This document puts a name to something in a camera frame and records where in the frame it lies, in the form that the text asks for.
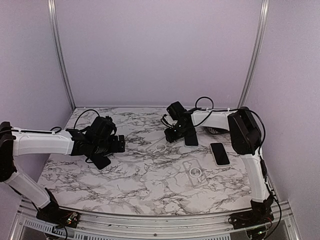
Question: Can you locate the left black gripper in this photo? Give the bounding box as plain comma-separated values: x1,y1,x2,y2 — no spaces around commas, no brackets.
92,134,126,155

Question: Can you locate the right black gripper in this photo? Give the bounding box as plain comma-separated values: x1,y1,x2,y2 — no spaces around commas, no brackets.
164,122,189,143

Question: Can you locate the pink smartphone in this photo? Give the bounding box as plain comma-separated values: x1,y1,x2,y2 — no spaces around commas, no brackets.
184,133,199,147

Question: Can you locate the black smartphone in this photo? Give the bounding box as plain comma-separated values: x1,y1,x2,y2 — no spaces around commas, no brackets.
210,142,230,166
90,155,111,170

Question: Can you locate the clear magsafe phone case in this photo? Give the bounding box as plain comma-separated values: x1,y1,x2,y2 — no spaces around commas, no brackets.
182,159,209,189

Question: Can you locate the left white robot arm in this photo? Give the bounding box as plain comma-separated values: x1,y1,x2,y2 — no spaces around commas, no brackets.
0,116,126,223

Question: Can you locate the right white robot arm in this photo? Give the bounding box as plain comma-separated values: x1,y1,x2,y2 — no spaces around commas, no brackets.
161,101,270,203

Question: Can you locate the black patterned tray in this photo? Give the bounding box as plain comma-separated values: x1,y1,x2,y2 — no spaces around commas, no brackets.
205,127,229,135

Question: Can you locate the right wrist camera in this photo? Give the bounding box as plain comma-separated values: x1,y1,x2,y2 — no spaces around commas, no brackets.
160,114,176,128

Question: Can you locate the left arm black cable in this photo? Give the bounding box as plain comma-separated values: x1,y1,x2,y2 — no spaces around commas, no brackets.
49,109,101,165

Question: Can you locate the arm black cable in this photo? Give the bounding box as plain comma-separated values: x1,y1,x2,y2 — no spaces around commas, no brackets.
49,109,101,165
194,96,282,226

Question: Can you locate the front aluminium rail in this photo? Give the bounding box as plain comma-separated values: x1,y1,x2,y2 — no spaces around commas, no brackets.
9,207,301,240

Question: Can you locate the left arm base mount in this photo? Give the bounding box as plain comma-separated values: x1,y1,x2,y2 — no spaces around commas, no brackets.
36,194,79,228

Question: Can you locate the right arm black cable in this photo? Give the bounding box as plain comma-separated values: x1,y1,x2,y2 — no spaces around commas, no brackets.
194,96,282,226

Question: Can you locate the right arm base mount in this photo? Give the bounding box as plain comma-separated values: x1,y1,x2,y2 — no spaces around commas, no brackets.
228,196,274,230

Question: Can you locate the left aluminium frame post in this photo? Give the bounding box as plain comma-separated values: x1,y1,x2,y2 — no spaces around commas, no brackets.
47,0,76,111

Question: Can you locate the aluminium frame post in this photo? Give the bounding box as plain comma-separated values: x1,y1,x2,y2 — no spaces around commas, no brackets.
47,0,76,111
237,0,270,108

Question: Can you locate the right aluminium frame post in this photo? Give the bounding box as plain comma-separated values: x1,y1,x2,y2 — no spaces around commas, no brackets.
237,0,270,108

